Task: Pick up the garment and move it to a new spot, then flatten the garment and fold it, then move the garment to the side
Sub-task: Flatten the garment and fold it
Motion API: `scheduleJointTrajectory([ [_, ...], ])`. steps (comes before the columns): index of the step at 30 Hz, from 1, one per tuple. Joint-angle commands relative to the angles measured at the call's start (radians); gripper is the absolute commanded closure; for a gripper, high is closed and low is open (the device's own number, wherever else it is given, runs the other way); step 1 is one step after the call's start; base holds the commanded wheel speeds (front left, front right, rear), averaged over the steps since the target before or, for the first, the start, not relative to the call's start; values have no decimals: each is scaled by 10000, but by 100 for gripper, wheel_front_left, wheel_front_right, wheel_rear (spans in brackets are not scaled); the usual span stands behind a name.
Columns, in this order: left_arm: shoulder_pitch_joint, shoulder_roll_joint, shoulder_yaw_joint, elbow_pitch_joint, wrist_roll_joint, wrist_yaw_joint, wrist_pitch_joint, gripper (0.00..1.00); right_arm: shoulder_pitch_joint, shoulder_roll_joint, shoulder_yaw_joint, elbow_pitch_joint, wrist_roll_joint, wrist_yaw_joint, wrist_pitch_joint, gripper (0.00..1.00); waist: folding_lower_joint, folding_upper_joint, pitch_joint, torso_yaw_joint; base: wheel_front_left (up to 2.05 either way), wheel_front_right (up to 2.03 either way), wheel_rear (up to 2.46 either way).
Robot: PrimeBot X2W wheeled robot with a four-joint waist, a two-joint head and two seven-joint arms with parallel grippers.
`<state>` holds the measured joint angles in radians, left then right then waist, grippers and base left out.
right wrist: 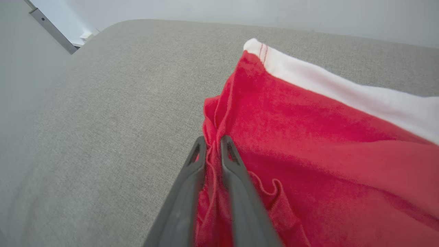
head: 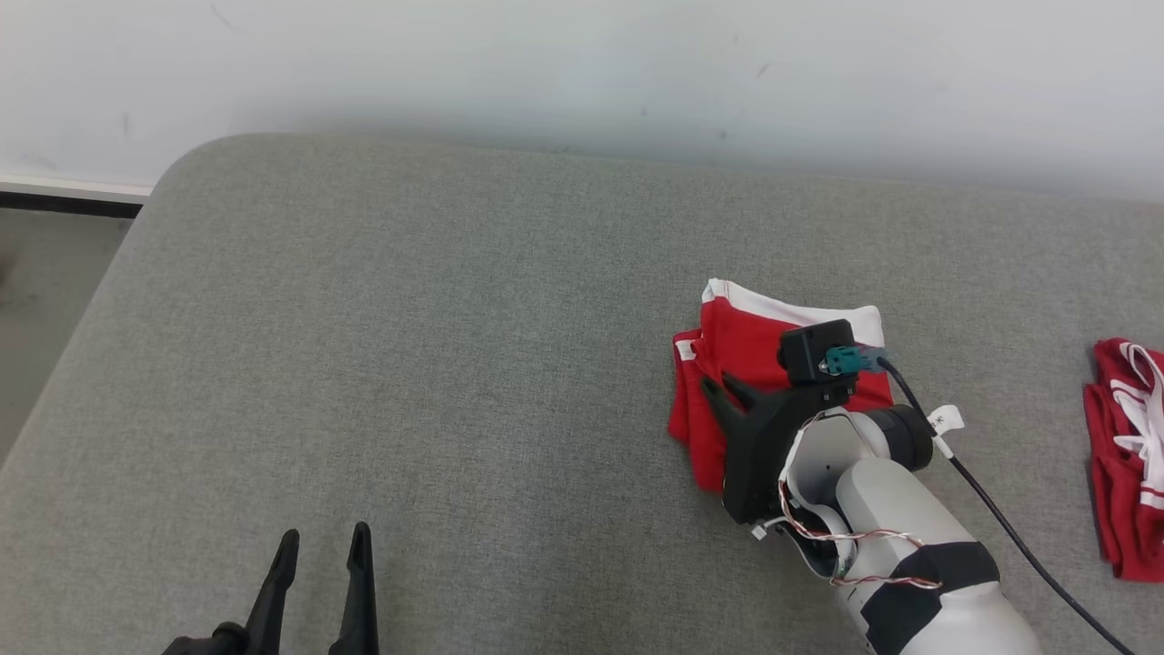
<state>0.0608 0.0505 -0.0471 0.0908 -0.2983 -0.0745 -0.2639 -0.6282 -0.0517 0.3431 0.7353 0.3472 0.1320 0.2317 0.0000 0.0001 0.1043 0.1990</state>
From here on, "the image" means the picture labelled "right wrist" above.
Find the small white box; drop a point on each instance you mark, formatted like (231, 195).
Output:
(86, 36)

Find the red shorts white side stripe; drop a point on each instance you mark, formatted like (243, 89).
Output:
(325, 154)

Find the grey fabric sofa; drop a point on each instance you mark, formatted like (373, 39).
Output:
(103, 120)

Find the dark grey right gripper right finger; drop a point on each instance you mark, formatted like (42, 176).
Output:
(247, 212)

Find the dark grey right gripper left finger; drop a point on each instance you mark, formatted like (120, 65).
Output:
(181, 206)

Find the grey metal rail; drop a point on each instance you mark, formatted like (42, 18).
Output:
(51, 27)

